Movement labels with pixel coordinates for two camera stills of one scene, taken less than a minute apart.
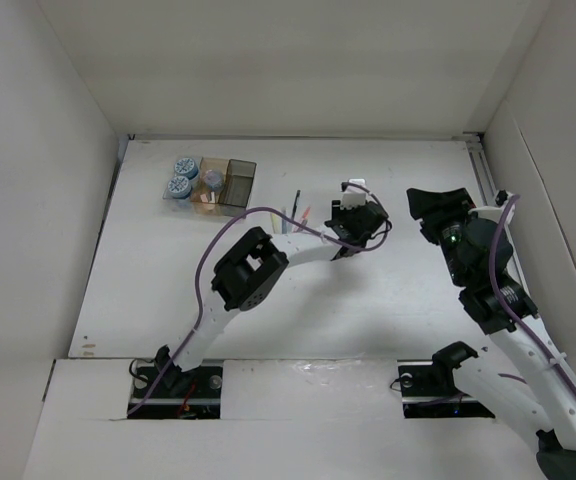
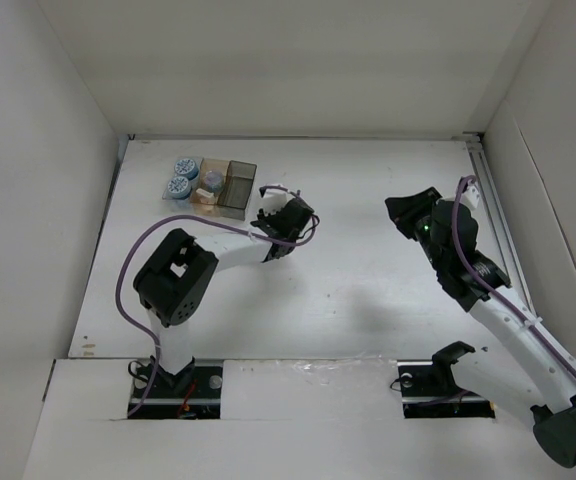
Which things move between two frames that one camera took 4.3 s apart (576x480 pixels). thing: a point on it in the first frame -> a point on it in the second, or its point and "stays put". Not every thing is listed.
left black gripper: [338, 213] -> [266, 218]
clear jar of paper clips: [213, 180] stays put
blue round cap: [179, 187] stays put
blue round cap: [186, 166] stays put
